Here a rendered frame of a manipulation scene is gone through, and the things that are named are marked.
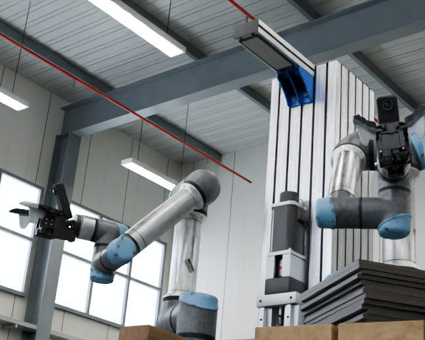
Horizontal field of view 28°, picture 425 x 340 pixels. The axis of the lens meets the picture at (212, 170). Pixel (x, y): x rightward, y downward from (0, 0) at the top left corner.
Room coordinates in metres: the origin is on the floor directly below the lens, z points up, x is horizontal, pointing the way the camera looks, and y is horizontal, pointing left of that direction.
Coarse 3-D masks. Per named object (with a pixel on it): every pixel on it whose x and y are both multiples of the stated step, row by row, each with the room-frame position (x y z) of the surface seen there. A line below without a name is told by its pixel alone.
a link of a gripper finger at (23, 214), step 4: (16, 208) 2.40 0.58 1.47; (20, 208) 2.40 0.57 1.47; (12, 212) 2.40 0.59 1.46; (16, 212) 2.40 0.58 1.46; (20, 212) 2.40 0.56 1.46; (24, 212) 2.39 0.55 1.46; (28, 212) 2.39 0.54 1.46; (20, 216) 2.41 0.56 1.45; (24, 216) 2.40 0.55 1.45; (28, 216) 2.40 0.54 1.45; (20, 220) 2.41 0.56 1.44; (24, 220) 2.41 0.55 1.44; (28, 220) 2.40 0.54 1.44; (36, 220) 2.40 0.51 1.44; (20, 224) 2.41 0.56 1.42; (24, 224) 2.41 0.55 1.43; (28, 224) 2.41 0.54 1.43; (24, 228) 2.41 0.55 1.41
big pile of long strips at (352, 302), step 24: (360, 264) 0.71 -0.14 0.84; (384, 264) 0.72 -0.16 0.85; (312, 288) 0.82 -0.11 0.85; (336, 288) 0.76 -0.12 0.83; (360, 288) 0.73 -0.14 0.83; (384, 288) 0.72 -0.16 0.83; (408, 288) 0.73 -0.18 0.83; (312, 312) 0.83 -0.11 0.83; (336, 312) 0.78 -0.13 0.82; (360, 312) 0.74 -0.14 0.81; (384, 312) 0.73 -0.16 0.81; (408, 312) 0.73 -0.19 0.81
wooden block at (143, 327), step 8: (120, 328) 1.29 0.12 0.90; (128, 328) 1.28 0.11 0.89; (136, 328) 1.27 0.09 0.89; (144, 328) 1.26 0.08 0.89; (152, 328) 1.26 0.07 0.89; (120, 336) 1.29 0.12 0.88; (128, 336) 1.28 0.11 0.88; (136, 336) 1.27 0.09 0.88; (144, 336) 1.26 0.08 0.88; (152, 336) 1.27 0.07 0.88; (160, 336) 1.28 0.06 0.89; (168, 336) 1.30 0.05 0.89; (176, 336) 1.31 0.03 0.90
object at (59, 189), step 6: (54, 186) 2.36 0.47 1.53; (60, 186) 2.35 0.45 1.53; (54, 192) 2.36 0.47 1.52; (60, 192) 2.35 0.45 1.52; (60, 198) 2.36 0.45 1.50; (66, 198) 2.36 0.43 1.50; (60, 204) 2.37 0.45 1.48; (66, 204) 2.37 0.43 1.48; (66, 210) 2.37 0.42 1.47; (66, 216) 2.38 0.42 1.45; (72, 216) 2.38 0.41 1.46
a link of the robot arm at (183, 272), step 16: (176, 224) 2.54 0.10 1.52; (192, 224) 2.52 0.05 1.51; (176, 240) 2.54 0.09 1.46; (192, 240) 2.53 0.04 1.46; (176, 256) 2.53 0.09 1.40; (192, 256) 2.53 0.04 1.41; (176, 272) 2.53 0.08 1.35; (192, 272) 2.53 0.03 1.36; (176, 288) 2.52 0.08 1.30; (192, 288) 2.54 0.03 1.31; (160, 320) 2.55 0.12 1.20
